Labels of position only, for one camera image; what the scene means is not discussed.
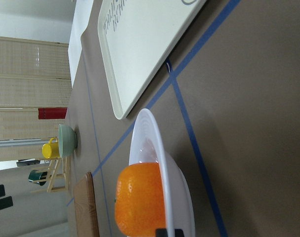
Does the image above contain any green ceramic bowl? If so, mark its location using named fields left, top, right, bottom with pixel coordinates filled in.
left=58, top=124, right=77, bottom=158

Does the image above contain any orange fruit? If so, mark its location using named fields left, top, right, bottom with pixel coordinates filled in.
left=115, top=162, right=167, bottom=237

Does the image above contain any yellow cup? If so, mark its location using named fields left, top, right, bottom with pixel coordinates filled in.
left=42, top=137, right=60, bottom=159

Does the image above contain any dark green cup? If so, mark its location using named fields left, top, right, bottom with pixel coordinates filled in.
left=28, top=170, right=47, bottom=186

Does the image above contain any wooden tray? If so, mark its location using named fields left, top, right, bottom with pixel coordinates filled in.
left=73, top=172, right=100, bottom=237

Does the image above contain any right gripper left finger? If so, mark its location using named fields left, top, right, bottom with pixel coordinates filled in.
left=155, top=229, right=168, bottom=237

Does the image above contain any red cylinder bottle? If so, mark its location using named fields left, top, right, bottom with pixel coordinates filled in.
left=38, top=107, right=67, bottom=119

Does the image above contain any white plate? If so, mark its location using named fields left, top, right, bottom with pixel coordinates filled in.
left=129, top=109, right=196, bottom=237

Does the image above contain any wooden cup rack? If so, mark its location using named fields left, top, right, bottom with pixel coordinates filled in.
left=33, top=157, right=71, bottom=193

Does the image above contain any cream bear tray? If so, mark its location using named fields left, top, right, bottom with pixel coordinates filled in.
left=97, top=0, right=205, bottom=119

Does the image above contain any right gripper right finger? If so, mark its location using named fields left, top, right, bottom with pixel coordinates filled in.
left=174, top=229, right=184, bottom=237

